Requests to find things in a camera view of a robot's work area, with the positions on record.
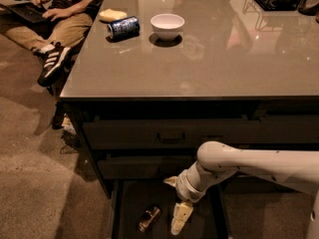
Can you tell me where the black laptop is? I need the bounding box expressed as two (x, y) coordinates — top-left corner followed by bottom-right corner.
(1, 2), (48, 24)

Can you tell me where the yellow sponge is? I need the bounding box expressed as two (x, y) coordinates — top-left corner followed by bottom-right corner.
(99, 9), (128, 23)

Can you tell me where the top dark drawer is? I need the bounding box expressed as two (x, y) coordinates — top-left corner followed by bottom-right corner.
(83, 119), (261, 149)

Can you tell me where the seated person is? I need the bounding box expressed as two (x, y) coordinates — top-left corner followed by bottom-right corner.
(0, 0), (103, 88)

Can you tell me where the open bottom drawer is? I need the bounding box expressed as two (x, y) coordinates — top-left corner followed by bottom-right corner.
(108, 179), (232, 239)

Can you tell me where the blue soda can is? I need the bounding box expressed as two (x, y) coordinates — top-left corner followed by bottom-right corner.
(108, 16), (140, 40)

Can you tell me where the dark round object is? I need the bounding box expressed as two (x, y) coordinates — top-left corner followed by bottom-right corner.
(298, 0), (319, 16)

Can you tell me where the dark drawer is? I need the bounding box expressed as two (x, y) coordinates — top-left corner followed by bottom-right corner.
(98, 155), (195, 179)
(83, 119), (261, 149)

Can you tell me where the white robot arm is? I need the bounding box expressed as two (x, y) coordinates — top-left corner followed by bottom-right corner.
(164, 141), (319, 239)

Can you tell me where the black striped sneaker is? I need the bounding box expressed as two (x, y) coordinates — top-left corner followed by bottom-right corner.
(38, 43), (71, 87)

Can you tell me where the dark counter cabinet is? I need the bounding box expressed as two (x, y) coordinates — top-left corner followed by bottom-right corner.
(59, 97), (319, 239)

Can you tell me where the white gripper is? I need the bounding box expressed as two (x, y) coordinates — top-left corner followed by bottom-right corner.
(163, 169), (205, 235)

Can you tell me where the white bowl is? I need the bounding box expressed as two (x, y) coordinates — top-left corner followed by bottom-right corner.
(151, 13), (184, 41)

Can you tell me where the middle dark drawer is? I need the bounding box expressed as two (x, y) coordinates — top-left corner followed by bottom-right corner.
(98, 155), (195, 179)

